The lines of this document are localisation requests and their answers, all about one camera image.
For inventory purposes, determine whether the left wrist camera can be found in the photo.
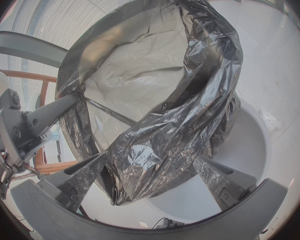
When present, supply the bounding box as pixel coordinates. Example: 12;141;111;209
0;88;22;111

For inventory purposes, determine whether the black plastic bag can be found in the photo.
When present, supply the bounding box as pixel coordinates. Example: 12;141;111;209
54;0;243;206

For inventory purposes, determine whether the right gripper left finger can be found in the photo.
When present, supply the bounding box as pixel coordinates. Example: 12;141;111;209
55;151;108;213

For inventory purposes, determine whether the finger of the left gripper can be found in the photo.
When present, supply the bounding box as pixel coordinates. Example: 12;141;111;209
27;94;82;137

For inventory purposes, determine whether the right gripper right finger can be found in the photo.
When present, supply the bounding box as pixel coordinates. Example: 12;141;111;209
193;156;257;212

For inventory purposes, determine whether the white trash bin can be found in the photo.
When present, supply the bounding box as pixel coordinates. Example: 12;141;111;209
144;100;273;225

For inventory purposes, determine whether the white chair with wooden legs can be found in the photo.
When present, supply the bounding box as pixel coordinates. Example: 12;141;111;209
0;63;88;218

